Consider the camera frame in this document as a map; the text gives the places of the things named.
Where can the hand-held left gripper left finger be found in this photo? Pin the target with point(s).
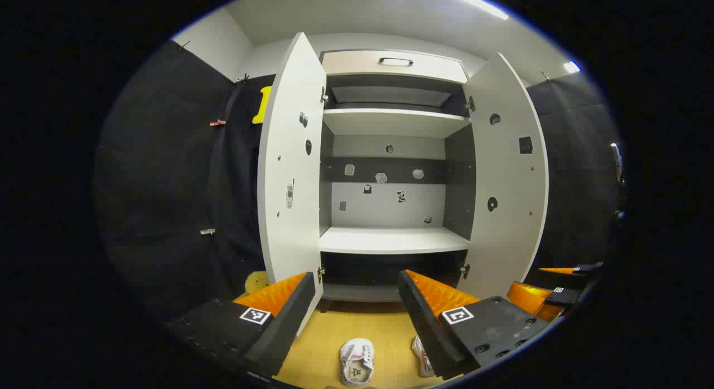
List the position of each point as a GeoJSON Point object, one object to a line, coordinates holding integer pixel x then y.
{"type": "Point", "coordinates": [290, 322]}

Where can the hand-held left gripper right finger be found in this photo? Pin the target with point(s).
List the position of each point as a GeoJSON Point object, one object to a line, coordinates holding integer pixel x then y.
{"type": "Point", "coordinates": [421, 322]}

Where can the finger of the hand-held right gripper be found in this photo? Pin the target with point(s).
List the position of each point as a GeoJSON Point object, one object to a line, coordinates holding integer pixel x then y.
{"type": "Point", "coordinates": [527, 297]}
{"type": "Point", "coordinates": [585, 269]}

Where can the white canvas shoe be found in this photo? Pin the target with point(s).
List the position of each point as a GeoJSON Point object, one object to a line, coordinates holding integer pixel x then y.
{"type": "Point", "coordinates": [423, 358]}
{"type": "Point", "coordinates": [357, 366]}

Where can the cabinet door with disc stickers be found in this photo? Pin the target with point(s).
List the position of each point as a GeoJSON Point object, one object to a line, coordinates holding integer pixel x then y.
{"type": "Point", "coordinates": [507, 238]}

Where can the white and grey shoe cabinet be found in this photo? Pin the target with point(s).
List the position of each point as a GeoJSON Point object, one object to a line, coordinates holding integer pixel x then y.
{"type": "Point", "coordinates": [390, 241]}

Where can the cabinet door with camera sticker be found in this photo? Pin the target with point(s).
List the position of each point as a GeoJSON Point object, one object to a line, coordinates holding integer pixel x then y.
{"type": "Point", "coordinates": [290, 154]}

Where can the white cabinet drawer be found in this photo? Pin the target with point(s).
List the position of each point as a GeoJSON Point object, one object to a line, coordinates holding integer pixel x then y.
{"type": "Point", "coordinates": [357, 68]}

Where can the yellow round object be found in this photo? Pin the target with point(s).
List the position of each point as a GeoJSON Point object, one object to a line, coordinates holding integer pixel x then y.
{"type": "Point", "coordinates": [256, 282]}

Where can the black backdrop cloth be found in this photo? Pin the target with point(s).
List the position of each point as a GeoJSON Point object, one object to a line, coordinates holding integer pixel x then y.
{"type": "Point", "coordinates": [167, 182]}

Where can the small ceiling light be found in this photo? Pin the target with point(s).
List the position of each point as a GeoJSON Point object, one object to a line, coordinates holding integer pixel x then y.
{"type": "Point", "coordinates": [572, 67]}

